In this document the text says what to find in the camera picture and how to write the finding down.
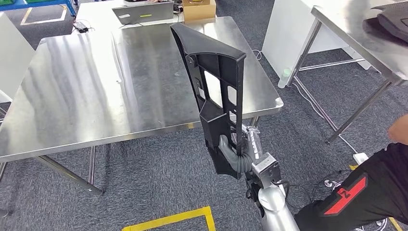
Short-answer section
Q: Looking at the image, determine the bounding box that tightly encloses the blue metal cart frame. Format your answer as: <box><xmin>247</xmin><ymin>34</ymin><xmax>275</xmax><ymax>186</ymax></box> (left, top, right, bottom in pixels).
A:
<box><xmin>0</xmin><ymin>0</ymin><xmax>77</xmax><ymax>17</ymax></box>

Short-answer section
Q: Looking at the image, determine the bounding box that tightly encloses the black plastic car part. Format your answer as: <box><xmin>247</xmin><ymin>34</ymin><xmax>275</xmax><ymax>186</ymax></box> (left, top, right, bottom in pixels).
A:
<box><xmin>169</xmin><ymin>22</ymin><xmax>247</xmax><ymax>181</ymax></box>

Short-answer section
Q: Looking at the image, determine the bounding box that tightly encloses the white floor cable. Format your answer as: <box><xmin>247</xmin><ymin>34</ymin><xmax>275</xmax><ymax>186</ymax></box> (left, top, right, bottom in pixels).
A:
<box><xmin>252</xmin><ymin>49</ymin><xmax>359</xmax><ymax>155</ymax></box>

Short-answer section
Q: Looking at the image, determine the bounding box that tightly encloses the brown cardboard box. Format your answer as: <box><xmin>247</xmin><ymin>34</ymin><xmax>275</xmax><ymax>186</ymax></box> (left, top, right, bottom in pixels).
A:
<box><xmin>182</xmin><ymin>0</ymin><xmax>217</xmax><ymax>22</ymax></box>

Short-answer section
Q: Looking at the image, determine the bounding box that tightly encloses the person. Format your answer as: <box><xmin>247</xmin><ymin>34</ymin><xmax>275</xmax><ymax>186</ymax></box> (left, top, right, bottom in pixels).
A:
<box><xmin>293</xmin><ymin>113</ymin><xmax>408</xmax><ymax>231</ymax></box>

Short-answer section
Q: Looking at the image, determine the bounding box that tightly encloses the white desk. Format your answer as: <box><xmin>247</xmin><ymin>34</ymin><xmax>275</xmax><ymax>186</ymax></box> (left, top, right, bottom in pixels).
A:
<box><xmin>76</xmin><ymin>0</ymin><xmax>217</xmax><ymax>31</ymax></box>

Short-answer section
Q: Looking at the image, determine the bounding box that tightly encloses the stainless steel workbench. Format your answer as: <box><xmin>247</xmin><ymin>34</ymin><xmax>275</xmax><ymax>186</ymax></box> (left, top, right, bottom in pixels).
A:
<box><xmin>0</xmin><ymin>16</ymin><xmax>284</xmax><ymax>196</ymax></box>

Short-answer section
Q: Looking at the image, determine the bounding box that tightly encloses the black plastic trim part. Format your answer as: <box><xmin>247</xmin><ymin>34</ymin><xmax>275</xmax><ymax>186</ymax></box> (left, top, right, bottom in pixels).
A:
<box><xmin>363</xmin><ymin>1</ymin><xmax>408</xmax><ymax>44</ymax></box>

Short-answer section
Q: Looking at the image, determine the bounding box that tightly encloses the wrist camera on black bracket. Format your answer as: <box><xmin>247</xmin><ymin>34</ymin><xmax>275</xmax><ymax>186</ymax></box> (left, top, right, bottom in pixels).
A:
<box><xmin>251</xmin><ymin>152</ymin><xmax>283</xmax><ymax>189</ymax></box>

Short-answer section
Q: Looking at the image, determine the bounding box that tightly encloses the steel table with white panel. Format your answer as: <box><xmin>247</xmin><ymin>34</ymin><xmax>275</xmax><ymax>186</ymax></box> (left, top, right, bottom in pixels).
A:
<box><xmin>0</xmin><ymin>12</ymin><xmax>36</xmax><ymax>218</ymax></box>
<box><xmin>261</xmin><ymin>0</ymin><xmax>408</xmax><ymax>144</ymax></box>

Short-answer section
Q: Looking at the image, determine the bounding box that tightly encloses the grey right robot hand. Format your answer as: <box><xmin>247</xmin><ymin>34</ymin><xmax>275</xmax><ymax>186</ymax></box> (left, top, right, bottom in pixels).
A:
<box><xmin>218</xmin><ymin>124</ymin><xmax>264</xmax><ymax>174</ymax></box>

